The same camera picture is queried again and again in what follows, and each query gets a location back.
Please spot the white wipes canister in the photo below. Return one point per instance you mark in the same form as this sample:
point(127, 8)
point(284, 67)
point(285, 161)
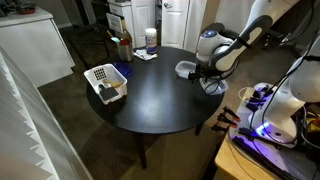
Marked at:
point(151, 41)

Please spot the red bowl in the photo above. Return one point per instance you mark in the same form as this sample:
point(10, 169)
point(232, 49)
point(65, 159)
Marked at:
point(26, 8)

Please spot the teal utensil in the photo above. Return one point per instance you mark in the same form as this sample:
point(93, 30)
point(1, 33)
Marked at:
point(115, 39)

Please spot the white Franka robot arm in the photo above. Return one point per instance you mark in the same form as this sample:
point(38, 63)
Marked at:
point(233, 53)

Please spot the dark wooden chair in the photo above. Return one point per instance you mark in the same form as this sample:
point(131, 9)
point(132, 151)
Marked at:
point(96, 35)

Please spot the white panel door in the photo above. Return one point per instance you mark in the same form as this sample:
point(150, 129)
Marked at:
point(175, 23)

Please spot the blue bowl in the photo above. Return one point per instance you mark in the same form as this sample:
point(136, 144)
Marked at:
point(125, 69)

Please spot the red-topped utensil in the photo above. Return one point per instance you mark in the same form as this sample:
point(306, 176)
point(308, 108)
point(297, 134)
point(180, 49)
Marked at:
point(124, 42)

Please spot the crumpled snack packet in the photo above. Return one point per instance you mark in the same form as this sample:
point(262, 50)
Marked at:
point(144, 55)

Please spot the white window blinds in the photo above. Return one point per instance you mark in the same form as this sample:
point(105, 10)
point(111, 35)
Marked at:
point(20, 133)

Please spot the metal utensil holder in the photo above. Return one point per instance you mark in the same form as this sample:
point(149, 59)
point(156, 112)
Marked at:
point(125, 52)

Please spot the white plastic basket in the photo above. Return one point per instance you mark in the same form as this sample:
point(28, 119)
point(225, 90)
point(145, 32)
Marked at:
point(96, 75)

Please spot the clear square plastic container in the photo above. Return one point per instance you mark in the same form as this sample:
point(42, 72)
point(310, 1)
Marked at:
point(216, 87)
point(184, 68)

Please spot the wooden spatula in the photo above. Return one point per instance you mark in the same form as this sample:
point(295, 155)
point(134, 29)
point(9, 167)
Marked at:
point(125, 30)

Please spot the black clamp orange tips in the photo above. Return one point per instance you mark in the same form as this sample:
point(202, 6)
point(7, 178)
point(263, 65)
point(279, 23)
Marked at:
point(231, 114)
point(226, 120)
point(220, 128)

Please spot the light wooden robot stand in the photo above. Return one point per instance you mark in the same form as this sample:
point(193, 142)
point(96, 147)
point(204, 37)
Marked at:
point(230, 163)

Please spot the wooden utensil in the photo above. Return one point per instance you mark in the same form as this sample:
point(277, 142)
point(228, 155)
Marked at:
point(113, 83)

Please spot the white tall cabinet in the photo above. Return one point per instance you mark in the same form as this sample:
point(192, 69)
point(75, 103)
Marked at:
point(141, 16)

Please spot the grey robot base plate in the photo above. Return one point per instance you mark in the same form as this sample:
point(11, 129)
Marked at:
point(283, 156)

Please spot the round black table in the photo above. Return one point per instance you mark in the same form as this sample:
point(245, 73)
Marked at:
point(156, 100)

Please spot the white kitchen counter cabinet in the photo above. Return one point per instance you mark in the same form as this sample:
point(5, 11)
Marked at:
point(33, 50)

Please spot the white paper sign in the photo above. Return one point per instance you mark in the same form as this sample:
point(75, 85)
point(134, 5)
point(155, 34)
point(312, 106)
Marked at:
point(115, 22)

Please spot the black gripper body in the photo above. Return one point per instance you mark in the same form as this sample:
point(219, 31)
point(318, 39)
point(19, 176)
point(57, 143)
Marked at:
point(208, 70)

